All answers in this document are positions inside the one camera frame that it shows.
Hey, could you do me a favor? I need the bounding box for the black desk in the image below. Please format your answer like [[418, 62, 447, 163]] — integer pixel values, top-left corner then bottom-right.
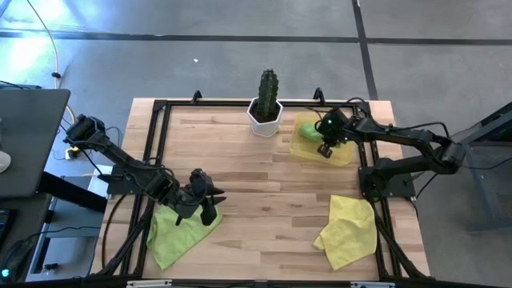
[[0, 87, 72, 200]]

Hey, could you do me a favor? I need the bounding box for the grey metal table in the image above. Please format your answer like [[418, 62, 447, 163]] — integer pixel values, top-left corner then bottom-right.
[[442, 102, 512, 235]]

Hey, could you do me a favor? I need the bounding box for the white plant pot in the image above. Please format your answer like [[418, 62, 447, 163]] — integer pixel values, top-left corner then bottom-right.
[[246, 98, 284, 139]]

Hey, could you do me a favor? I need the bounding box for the green cactus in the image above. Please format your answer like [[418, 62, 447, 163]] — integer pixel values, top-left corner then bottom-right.
[[255, 68, 280, 122]]

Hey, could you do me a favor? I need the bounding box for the black computer mouse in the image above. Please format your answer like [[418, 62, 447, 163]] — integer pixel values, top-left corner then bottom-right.
[[2, 238, 35, 281]]

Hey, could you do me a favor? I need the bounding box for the white frame bracket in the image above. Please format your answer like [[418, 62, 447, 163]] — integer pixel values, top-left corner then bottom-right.
[[126, 279, 173, 288], [350, 281, 395, 288]]

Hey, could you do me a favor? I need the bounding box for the yellow translucent basket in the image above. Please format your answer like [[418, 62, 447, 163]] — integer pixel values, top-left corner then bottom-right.
[[289, 111, 357, 167]]

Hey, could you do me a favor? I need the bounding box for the black angled beam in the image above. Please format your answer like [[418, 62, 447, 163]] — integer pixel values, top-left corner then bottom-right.
[[38, 170, 109, 214]]

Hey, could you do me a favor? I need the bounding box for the yellow microfiber towel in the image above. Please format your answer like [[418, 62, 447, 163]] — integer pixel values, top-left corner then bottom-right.
[[313, 194, 378, 272]]

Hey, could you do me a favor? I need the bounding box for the black table frame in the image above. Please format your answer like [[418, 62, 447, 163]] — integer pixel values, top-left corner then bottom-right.
[[90, 87, 432, 288]]

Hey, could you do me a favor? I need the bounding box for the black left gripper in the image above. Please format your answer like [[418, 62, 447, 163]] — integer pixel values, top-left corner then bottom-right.
[[172, 168, 227, 227]]

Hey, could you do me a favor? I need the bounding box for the lime green microfiber towel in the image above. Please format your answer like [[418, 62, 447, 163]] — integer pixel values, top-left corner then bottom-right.
[[146, 202, 224, 271]]

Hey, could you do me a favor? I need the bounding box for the dark green microfiber towel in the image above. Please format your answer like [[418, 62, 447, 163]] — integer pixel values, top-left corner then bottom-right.
[[298, 122, 326, 144]]

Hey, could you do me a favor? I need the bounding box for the yellow floor cable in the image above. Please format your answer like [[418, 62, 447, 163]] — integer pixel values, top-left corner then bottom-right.
[[26, 0, 79, 151]]

